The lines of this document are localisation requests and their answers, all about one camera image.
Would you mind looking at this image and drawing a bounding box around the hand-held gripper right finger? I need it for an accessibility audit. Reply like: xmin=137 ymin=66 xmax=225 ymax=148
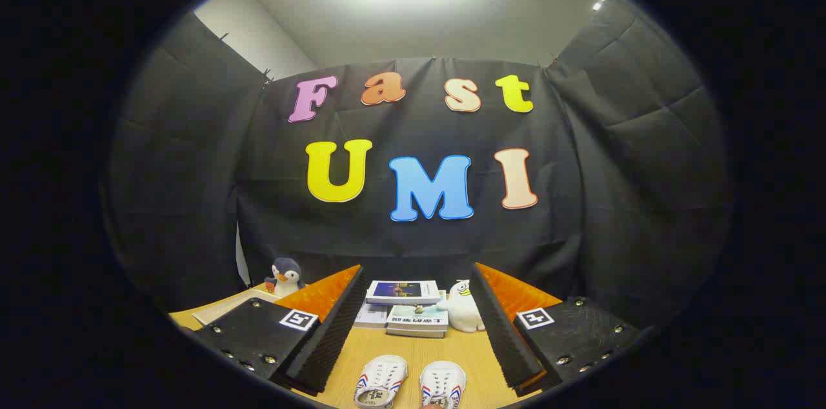
xmin=470 ymin=262 xmax=646 ymax=397

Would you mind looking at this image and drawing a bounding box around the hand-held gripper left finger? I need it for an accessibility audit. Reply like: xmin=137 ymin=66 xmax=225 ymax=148
xmin=192 ymin=264 xmax=366 ymax=395

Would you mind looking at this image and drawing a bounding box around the white canvas shoe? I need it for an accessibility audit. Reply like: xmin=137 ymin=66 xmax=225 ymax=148
xmin=353 ymin=355 xmax=408 ymax=409
xmin=419 ymin=361 xmax=467 ymax=409

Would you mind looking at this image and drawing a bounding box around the beige storage box lid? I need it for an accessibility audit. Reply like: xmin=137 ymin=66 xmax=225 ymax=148
xmin=192 ymin=288 xmax=279 ymax=326

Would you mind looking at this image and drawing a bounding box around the white duck plush toy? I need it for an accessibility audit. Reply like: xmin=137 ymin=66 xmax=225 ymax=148
xmin=436 ymin=279 xmax=486 ymax=333

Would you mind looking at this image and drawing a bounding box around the white text cover book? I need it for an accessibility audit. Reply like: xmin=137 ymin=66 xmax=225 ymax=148
xmin=352 ymin=303 xmax=390 ymax=330

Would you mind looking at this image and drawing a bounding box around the grey penguin plush toy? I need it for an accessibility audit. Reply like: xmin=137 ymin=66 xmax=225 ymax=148
xmin=263 ymin=257 xmax=307 ymax=299

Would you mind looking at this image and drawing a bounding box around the thick white book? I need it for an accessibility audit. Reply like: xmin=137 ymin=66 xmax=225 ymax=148
xmin=386 ymin=326 xmax=447 ymax=339

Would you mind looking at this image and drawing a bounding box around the teal cover book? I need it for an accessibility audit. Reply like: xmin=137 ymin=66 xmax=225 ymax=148
xmin=386 ymin=303 xmax=449 ymax=334

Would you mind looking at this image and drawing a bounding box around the blue picture cover book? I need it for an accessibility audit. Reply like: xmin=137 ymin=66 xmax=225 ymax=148
xmin=365 ymin=280 xmax=442 ymax=305

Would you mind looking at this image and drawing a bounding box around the black backdrop cloth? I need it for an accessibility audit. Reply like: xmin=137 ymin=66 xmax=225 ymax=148
xmin=106 ymin=0 xmax=733 ymax=326

